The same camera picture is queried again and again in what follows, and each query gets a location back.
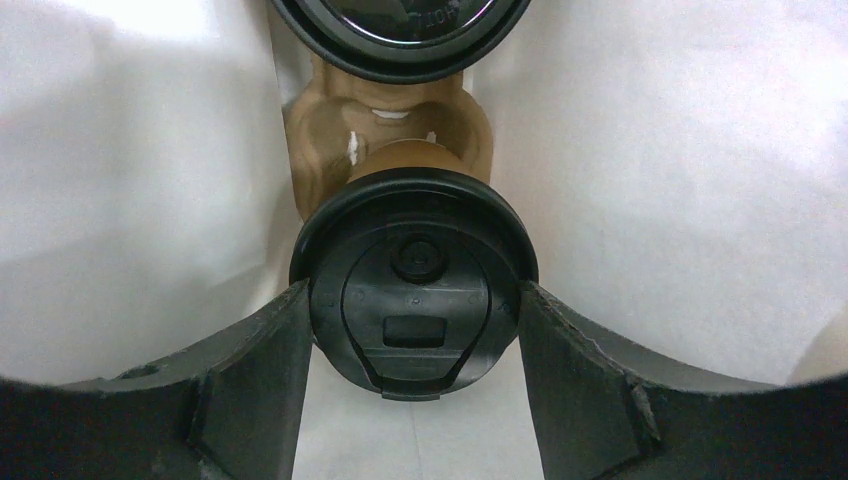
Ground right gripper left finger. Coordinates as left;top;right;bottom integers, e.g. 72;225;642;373
1;281;312;479

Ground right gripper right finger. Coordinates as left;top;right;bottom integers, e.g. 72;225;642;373
519;282;847;479

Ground black coffee cup lid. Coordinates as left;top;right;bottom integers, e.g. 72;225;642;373
289;167;539;402

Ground light blue paper bag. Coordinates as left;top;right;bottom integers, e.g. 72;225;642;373
1;1;847;479

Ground cardboard cup carrier tray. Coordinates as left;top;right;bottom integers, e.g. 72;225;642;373
284;55;494;219

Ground brown paper coffee cup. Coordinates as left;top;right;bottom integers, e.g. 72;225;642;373
347;139;472;184

